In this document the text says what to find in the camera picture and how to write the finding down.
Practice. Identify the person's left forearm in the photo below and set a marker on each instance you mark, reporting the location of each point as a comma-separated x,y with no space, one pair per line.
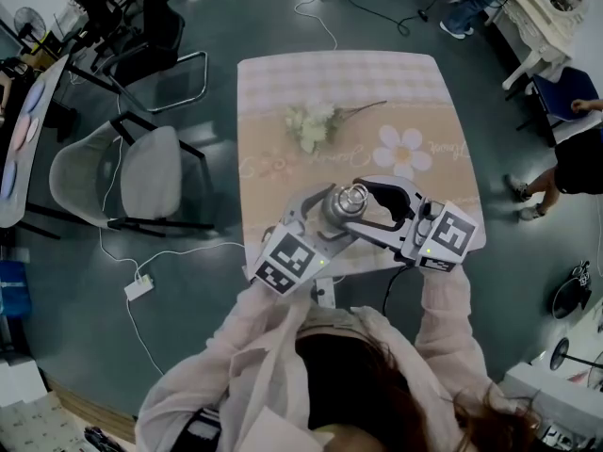
261,316

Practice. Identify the black standing fan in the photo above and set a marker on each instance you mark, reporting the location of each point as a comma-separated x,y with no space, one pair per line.
29,22

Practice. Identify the white dressing table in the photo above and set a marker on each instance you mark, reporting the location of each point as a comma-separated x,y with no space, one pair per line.
532,26

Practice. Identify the grey black-framed armchair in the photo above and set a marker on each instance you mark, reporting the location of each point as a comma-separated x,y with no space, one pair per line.
151,172

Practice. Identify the pink plate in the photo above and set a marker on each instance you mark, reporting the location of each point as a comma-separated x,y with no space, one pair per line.
20,133

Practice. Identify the black round stand base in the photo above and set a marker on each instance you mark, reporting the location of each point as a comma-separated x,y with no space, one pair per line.
559,353

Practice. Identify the small white plate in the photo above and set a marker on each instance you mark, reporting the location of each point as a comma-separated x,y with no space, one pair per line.
32,130

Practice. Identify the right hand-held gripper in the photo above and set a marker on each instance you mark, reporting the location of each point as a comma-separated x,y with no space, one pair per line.
443,238

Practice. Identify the white artificial flower bunch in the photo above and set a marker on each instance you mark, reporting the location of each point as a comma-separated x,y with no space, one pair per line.
313,127

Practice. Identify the grey side table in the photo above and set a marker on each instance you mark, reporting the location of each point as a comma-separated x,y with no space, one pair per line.
54,80

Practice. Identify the blue storage bag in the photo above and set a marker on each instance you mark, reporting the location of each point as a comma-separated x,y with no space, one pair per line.
14,290

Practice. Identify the steel bottle lid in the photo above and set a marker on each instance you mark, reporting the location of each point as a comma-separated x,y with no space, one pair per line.
352,200

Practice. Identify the black striped pouch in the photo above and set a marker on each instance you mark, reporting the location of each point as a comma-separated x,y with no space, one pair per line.
203,429

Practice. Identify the black chrome-framed chair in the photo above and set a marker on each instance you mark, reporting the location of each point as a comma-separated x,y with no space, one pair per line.
160,31

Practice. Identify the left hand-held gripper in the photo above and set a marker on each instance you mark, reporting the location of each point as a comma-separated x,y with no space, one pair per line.
292,259

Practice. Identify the white patterned boxes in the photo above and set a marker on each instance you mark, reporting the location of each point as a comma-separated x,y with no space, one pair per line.
33,422

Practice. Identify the blue chair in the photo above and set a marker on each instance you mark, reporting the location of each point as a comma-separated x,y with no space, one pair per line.
560,92

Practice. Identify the white low cabinet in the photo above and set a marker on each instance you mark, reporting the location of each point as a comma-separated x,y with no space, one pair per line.
546,389

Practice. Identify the checked tablecloth covered table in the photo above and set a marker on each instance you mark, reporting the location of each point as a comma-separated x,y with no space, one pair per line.
330,78

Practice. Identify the person's right forearm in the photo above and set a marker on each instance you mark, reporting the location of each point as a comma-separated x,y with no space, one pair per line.
443,309

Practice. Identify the black dome-shaped case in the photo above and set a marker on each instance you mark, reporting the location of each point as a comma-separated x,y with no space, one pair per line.
571,295

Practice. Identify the blue plate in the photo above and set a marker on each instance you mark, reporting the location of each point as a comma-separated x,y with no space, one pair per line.
7,179
35,98

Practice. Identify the wooden platform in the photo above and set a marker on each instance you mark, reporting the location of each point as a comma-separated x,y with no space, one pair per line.
94,414

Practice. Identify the person's body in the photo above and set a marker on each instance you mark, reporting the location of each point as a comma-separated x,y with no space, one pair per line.
245,384

